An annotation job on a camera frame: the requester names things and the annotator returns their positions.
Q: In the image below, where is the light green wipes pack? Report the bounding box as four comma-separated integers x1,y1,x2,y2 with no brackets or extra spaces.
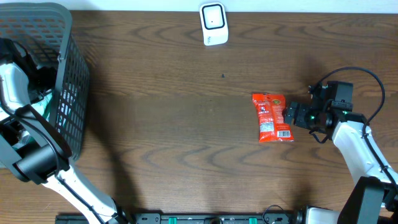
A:
32,92,52,121

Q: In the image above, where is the white barcode scanner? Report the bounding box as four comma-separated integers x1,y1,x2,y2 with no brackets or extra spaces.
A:
199,2,229,46

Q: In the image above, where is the red snack bag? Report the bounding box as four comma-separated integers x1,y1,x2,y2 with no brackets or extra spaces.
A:
252,93,294,142

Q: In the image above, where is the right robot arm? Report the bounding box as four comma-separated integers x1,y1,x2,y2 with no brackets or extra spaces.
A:
284,100,397,223

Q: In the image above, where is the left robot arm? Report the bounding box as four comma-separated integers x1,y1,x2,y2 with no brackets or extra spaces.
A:
1,38,132,223

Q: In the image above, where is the grey plastic mesh basket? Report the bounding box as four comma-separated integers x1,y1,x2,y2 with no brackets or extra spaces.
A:
1,2,90,161

